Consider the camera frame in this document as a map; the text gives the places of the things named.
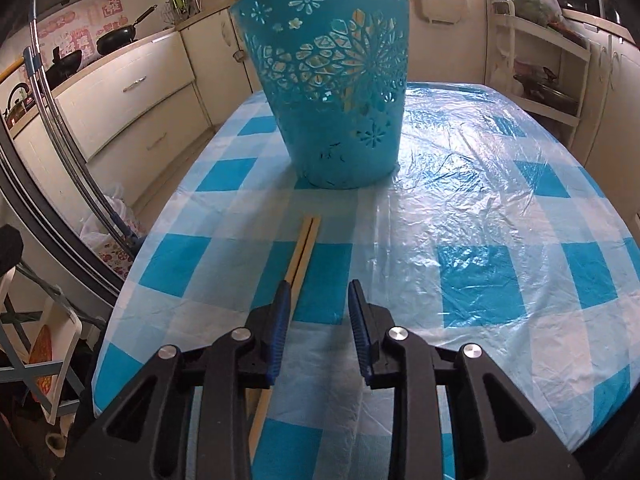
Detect metal pole with blue grip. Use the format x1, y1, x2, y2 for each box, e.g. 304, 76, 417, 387
25, 0, 138, 258

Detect white shelf rack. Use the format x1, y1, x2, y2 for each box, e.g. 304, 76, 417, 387
492, 0, 591, 128

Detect dark cooking pot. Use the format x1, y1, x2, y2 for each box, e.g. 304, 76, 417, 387
512, 65, 581, 113

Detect black wok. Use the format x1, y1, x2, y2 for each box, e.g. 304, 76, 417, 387
44, 47, 83, 88

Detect black frying pan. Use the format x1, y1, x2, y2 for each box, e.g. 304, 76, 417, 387
96, 5, 158, 57

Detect cream drawer cabinet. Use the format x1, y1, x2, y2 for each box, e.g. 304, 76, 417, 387
52, 30, 211, 163

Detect dark kettle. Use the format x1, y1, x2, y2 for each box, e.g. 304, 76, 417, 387
4, 82, 37, 128

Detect pink wall stickers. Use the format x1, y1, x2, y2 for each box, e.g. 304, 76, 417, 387
37, 0, 123, 56

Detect blue white checked tablecloth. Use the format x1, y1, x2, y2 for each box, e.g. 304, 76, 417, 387
92, 82, 640, 480

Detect teal perforated plastic basket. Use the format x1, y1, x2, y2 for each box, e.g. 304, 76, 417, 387
230, 0, 413, 191

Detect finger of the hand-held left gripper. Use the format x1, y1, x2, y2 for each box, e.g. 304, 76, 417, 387
0, 225, 25, 273

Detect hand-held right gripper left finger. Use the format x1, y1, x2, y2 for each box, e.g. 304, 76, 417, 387
92, 280, 292, 480

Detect cream tall cupboard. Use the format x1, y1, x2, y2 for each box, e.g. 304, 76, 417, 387
580, 5, 640, 171

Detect white plastic bag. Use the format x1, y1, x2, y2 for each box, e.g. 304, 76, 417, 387
80, 185, 146, 281

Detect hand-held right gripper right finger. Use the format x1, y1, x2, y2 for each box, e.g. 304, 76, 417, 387
348, 280, 583, 480

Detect white folding stool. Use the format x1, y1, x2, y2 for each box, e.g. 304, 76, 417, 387
0, 265, 83, 426

